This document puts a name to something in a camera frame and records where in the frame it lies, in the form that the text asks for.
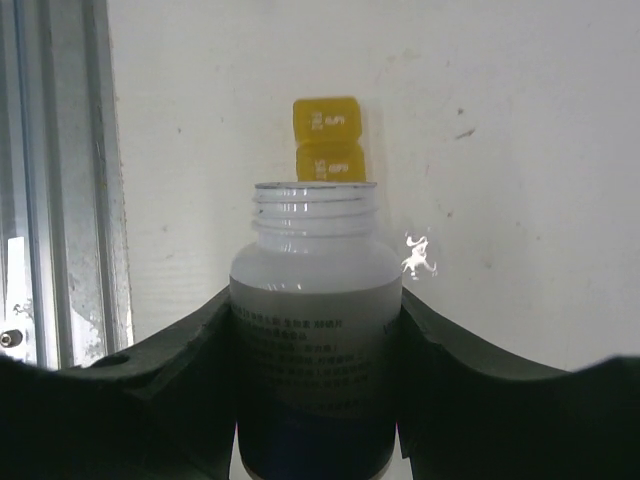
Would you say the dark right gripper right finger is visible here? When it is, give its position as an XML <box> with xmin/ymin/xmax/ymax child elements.
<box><xmin>395</xmin><ymin>292</ymin><xmax>639</xmax><ymax>479</ymax></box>

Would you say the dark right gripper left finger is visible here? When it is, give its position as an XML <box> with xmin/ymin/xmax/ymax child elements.
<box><xmin>1</xmin><ymin>291</ymin><xmax>236</xmax><ymax>479</ymax></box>

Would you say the white pill bottle blue label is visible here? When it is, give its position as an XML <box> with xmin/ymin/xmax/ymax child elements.
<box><xmin>229</xmin><ymin>182</ymin><xmax>402</xmax><ymax>479</ymax></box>

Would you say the weekly pill organizer strip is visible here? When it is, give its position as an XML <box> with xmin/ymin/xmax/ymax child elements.
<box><xmin>293</xmin><ymin>96</ymin><xmax>366</xmax><ymax>183</ymax></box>

